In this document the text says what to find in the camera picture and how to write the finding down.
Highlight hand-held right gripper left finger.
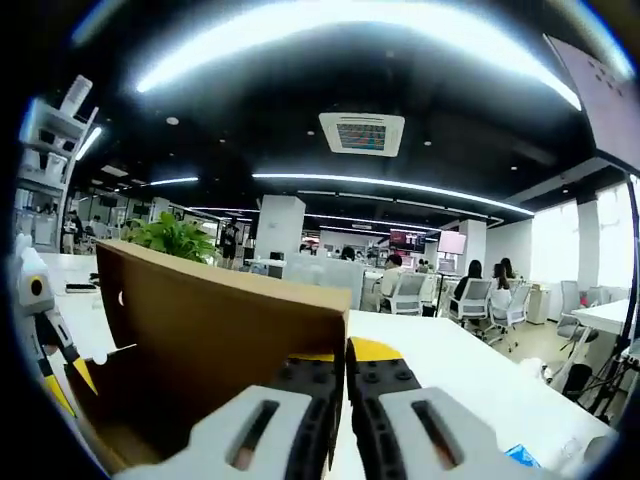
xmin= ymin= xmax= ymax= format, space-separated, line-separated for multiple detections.
xmin=112 ymin=349 xmax=346 ymax=480

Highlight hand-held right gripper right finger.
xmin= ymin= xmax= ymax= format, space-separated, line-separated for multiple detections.
xmin=346 ymin=337 xmax=531 ymax=480

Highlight brown cardboard shoe box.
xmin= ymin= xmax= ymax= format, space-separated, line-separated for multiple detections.
xmin=67 ymin=239 xmax=353 ymax=474

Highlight blue wet wipes soft pack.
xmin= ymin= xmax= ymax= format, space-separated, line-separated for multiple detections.
xmin=504 ymin=442 xmax=544 ymax=470

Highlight white office chair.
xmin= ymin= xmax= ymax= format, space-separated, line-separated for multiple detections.
xmin=382 ymin=272 xmax=429 ymax=316
xmin=487 ymin=284 xmax=531 ymax=351
xmin=447 ymin=278 xmax=494 ymax=331

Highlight grey storage shelf rack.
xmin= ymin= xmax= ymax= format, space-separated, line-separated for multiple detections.
xmin=17 ymin=97 xmax=99 ymax=251

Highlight translucent desk divider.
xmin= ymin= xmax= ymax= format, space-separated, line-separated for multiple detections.
xmin=282 ymin=252 xmax=366 ymax=311

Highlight green potted plant white pot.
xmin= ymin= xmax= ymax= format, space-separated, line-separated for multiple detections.
xmin=122 ymin=210 xmax=221 ymax=265

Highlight small pink screen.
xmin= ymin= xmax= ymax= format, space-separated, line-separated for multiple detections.
xmin=437 ymin=230 xmax=467 ymax=255

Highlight short ceiling light strip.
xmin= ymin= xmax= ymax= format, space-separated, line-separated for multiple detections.
xmin=144 ymin=176 xmax=200 ymax=187

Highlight white square pillar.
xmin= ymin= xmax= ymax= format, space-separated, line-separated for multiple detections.
xmin=255 ymin=194 xmax=306 ymax=261

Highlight long thin ceiling light strip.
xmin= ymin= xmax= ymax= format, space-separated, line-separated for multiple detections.
xmin=252 ymin=173 xmax=535 ymax=216

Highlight ceiling air conditioner vent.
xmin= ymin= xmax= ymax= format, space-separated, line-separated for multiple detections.
xmin=318 ymin=112 xmax=405 ymax=158

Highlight wide ceiling light strip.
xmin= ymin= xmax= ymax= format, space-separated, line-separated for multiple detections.
xmin=134 ymin=0 xmax=584 ymax=111

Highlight red wall screen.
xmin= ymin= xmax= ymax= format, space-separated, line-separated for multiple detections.
xmin=389 ymin=228 xmax=427 ymax=254

